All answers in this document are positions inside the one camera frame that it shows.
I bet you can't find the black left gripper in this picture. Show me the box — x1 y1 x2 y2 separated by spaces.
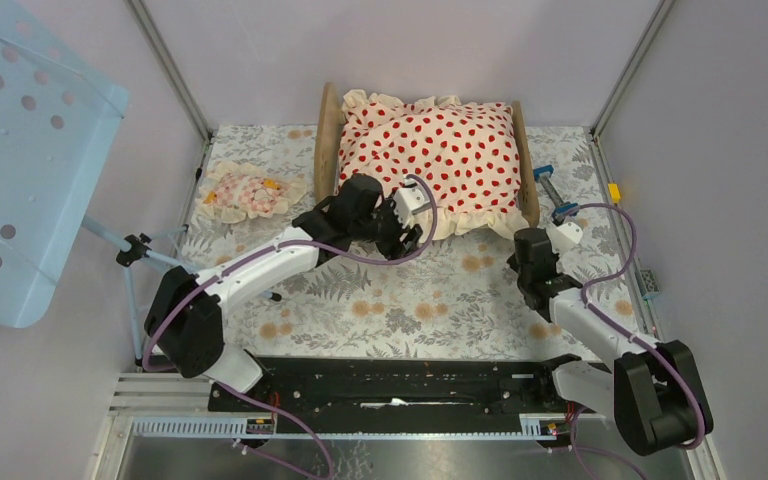
351 191 422 263

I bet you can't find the wooden pet bed frame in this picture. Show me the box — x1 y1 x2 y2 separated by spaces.
312 81 542 230

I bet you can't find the red strawberry print duvet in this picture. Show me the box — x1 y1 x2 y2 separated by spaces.
336 89 531 241

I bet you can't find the checkered ruffled pillow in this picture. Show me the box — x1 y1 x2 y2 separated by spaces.
194 161 308 224

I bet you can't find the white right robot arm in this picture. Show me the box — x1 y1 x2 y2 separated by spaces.
508 223 714 456

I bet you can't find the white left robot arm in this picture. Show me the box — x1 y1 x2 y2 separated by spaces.
143 174 437 411

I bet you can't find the blue dumbbell toy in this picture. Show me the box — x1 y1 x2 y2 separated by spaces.
533 165 579 226

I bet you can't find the floral table mat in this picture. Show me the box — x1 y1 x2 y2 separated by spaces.
150 124 648 363

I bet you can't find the yellow clip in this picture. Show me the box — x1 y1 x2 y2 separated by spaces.
608 183 622 205

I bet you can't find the blue perforated music stand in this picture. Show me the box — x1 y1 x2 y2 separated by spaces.
0 1 204 329

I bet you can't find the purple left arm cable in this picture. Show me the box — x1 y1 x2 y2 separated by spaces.
140 173 440 480

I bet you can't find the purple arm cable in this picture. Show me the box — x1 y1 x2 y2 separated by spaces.
140 173 440 480
556 201 709 480

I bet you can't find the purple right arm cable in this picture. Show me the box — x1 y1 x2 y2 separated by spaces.
556 201 709 480

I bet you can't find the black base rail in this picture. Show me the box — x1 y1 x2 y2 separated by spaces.
142 354 601 437

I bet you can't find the grey cable duct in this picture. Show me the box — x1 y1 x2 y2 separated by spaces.
131 415 557 441

